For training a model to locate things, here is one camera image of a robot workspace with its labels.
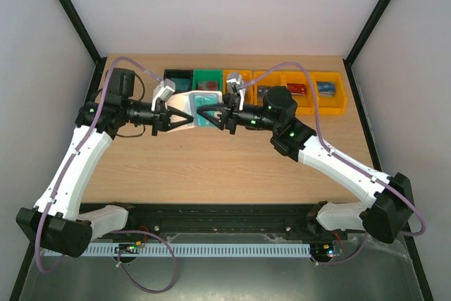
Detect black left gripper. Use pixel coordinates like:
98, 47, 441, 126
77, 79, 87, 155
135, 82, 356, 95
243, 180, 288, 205
123, 100, 193, 137

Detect beige leather card holder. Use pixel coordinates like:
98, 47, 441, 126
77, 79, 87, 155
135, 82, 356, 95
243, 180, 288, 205
167, 90, 223, 132

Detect blue cards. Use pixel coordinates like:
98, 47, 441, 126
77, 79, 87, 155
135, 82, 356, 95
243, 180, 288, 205
188, 91, 223, 128

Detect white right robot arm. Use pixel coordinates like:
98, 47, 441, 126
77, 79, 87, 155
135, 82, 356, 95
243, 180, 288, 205
197, 86, 413, 244

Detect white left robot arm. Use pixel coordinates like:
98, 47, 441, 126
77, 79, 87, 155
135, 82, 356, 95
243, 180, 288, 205
16, 68, 193, 258

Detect red white card green bin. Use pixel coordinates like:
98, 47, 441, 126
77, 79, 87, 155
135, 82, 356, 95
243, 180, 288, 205
197, 80, 219, 91

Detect teal card in black bin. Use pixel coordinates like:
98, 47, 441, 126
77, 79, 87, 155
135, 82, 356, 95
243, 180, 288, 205
173, 78, 192, 92

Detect grey cards in bin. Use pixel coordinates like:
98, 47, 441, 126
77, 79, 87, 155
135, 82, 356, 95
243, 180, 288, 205
257, 85, 270, 101

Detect red card in bin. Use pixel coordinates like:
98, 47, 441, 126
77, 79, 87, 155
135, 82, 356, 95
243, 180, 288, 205
287, 83, 307, 95

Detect blue card in bin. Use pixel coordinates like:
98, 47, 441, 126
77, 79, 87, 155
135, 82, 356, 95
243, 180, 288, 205
316, 82, 335, 97

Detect green storage bin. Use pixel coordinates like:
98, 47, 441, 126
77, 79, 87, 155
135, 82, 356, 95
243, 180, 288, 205
192, 69, 223, 92

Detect yellow storage bin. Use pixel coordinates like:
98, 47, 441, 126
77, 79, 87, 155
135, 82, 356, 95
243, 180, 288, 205
253, 71, 286, 106
281, 71, 314, 115
311, 72, 347, 116
223, 69, 254, 104

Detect black storage bin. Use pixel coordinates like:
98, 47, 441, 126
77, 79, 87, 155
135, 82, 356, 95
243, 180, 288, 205
163, 69, 193, 94

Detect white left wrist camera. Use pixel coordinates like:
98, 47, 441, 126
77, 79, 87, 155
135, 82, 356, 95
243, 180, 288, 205
152, 79, 175, 111

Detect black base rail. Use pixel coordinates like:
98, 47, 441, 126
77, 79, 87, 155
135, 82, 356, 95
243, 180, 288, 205
75, 202, 367, 245

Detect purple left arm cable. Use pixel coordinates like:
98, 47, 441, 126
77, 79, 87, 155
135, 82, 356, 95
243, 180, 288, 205
35, 56, 165, 274

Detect white slotted cable duct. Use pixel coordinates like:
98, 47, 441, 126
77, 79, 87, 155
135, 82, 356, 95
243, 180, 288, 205
41, 242, 311, 257

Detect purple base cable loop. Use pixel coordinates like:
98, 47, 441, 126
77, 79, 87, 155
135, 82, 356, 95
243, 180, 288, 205
116, 232, 177, 293

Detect black frame post left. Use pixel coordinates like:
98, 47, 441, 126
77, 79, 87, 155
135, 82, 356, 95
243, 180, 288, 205
37, 0, 106, 68

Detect black frame post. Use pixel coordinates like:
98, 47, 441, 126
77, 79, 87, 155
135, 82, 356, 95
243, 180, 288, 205
37, 0, 106, 68
343, 0, 414, 64

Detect black frame post right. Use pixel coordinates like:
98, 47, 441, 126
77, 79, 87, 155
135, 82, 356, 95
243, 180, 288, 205
343, 0, 414, 64

